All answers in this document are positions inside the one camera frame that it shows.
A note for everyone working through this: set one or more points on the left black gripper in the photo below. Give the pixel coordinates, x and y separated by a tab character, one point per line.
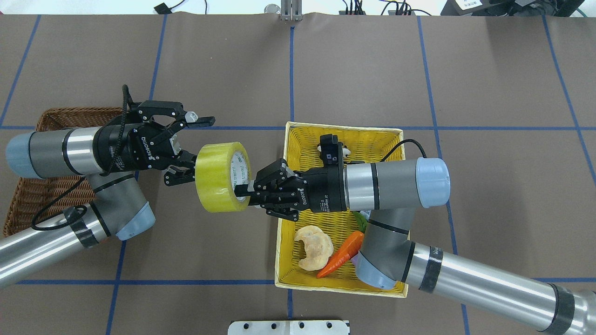
122	150

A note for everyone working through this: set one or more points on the aluminium frame post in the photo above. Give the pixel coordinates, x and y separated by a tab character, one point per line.
291	10

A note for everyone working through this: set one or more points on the small black dongle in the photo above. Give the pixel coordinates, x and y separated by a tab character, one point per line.
162	9

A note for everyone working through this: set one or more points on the beige toy croissant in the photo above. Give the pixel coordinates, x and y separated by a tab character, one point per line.
318	247

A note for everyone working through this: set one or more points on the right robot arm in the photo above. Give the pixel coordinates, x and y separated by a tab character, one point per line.
410	236

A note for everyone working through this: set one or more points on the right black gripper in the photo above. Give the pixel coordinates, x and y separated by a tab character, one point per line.
321	190

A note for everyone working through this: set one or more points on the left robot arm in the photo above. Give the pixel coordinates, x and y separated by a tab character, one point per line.
77	184

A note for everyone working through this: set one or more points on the orange toy carrot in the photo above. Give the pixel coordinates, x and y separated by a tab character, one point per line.
349	249

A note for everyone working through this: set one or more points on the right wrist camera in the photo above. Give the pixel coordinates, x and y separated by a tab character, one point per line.
331	139

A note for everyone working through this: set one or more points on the yellow tape roll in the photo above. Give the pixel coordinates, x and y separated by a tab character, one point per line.
219	168

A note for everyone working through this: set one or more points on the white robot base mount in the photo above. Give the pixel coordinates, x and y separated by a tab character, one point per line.
290	327

